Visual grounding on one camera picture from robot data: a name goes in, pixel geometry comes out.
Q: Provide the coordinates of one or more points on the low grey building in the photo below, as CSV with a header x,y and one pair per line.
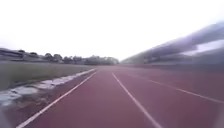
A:
x,y
13,55

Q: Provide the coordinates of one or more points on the row of trees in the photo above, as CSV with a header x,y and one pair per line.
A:
x,y
90,60

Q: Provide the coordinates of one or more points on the grey concrete kerb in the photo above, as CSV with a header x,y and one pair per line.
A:
x,y
30,88

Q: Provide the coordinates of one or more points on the grey grandstand building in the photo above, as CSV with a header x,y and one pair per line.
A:
x,y
180,50

